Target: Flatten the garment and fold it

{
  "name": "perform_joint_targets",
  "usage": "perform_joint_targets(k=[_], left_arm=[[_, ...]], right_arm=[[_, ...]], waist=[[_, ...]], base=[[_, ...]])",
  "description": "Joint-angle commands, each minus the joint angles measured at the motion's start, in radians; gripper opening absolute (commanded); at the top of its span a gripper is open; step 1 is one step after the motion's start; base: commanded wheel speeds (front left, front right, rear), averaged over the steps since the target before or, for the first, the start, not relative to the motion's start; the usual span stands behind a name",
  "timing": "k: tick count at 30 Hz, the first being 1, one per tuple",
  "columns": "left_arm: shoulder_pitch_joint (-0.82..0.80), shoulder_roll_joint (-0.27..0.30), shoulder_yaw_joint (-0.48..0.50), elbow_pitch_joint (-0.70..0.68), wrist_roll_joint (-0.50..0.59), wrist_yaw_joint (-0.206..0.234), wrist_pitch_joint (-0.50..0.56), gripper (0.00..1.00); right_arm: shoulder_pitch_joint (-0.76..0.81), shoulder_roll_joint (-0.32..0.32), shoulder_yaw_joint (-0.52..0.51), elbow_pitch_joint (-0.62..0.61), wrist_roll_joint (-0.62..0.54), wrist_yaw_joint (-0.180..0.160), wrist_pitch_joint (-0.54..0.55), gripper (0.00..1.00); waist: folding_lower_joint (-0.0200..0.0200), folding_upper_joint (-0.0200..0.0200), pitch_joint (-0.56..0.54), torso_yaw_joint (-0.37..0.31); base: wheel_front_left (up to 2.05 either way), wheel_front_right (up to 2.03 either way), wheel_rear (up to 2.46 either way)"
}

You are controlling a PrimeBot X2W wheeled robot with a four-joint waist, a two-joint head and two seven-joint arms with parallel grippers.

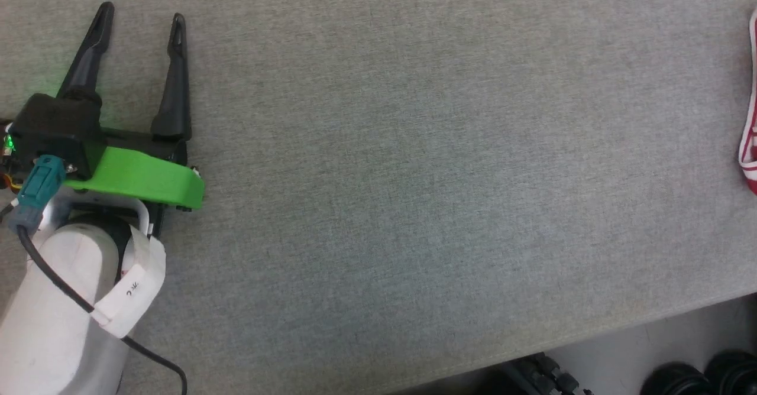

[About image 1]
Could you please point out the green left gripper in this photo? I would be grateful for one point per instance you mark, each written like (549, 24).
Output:
(142, 176)

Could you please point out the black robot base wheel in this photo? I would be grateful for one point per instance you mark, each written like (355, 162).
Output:
(674, 380)
(733, 374)

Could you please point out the grey fabric sofa cushion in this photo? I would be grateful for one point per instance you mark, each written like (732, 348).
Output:
(414, 146)

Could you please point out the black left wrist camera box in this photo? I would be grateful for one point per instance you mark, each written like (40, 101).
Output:
(56, 126)

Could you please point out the red and white basketball jersey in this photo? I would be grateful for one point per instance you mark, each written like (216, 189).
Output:
(751, 146)

